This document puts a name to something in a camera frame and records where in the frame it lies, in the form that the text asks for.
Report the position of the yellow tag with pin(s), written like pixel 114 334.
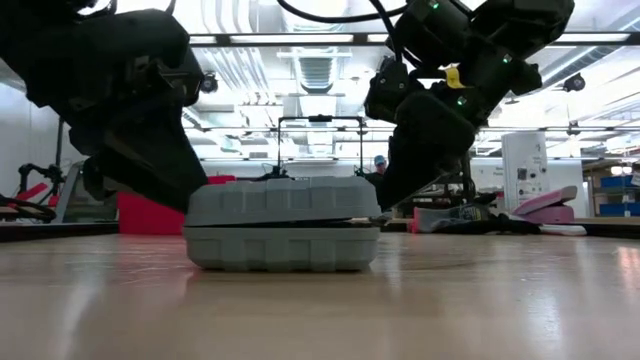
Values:
pixel 454 77

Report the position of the small white piece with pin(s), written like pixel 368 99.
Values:
pixel 562 230

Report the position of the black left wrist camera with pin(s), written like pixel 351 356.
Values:
pixel 187 80

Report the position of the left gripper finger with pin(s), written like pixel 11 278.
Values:
pixel 107 182
pixel 160 160

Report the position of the blue storage bin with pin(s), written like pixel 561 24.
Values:
pixel 620 209
pixel 620 182

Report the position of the black aluminium table frame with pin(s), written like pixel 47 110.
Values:
pixel 50 231

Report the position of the red plastic bin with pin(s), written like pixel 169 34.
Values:
pixel 145 217

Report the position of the black ceiling camera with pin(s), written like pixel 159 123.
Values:
pixel 574 82
pixel 210 82

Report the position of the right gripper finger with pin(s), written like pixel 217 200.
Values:
pixel 420 160
pixel 430 189

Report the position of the grey plastic tool case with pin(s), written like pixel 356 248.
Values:
pixel 280 200

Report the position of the red angular object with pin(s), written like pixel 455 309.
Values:
pixel 30 192

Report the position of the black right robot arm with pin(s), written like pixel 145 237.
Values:
pixel 525 25

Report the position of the black work glove red cuff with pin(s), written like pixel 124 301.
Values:
pixel 450 217

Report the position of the black background robot arm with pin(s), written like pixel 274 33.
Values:
pixel 40 170

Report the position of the pink stapler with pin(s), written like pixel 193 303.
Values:
pixel 550 212

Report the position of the black metal stand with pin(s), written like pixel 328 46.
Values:
pixel 279 150
pixel 60 150

